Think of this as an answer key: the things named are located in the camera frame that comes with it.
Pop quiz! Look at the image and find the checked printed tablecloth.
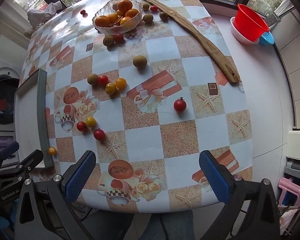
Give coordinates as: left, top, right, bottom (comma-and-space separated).
14, 0, 253, 214

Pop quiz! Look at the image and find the pink plastic stool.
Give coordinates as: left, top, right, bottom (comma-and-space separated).
277, 177, 300, 207

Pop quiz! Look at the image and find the red plastic bucket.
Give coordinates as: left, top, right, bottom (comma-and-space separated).
234, 4, 270, 41

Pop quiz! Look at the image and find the clear glass bowl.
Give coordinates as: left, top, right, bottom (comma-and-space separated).
92, 0, 143, 35

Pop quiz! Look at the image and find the person's leg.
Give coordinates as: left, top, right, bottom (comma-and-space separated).
86, 209, 135, 240
137, 209, 196, 240

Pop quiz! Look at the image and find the white tray with green rim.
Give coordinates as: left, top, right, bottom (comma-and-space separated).
14, 68, 55, 170

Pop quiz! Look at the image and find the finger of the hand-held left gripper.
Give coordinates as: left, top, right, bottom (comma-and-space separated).
0, 142, 20, 167
0, 149, 44, 178

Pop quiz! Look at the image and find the person's left leg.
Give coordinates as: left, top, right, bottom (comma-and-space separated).
86, 209, 135, 240

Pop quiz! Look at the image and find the white crumpled cloth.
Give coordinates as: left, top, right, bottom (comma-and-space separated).
27, 1, 63, 29

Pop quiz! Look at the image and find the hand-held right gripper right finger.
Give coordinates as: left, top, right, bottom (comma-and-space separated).
199, 150, 282, 240

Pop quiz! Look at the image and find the white plastic basin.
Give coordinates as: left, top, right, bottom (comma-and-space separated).
230, 17, 260, 45

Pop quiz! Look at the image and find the white washing machine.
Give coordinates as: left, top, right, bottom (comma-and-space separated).
0, 55, 23, 132

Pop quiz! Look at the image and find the blue plastic dish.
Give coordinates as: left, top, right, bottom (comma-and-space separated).
259, 31, 275, 46

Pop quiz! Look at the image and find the purple soft pack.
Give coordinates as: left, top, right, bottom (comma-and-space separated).
0, 136, 15, 158

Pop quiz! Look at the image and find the grey storage bin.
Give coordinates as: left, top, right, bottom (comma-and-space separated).
284, 156, 300, 180

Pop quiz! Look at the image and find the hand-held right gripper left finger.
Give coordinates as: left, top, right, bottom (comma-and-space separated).
14, 150, 98, 240

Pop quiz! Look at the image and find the person's right leg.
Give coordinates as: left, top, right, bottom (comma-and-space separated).
137, 209, 196, 240

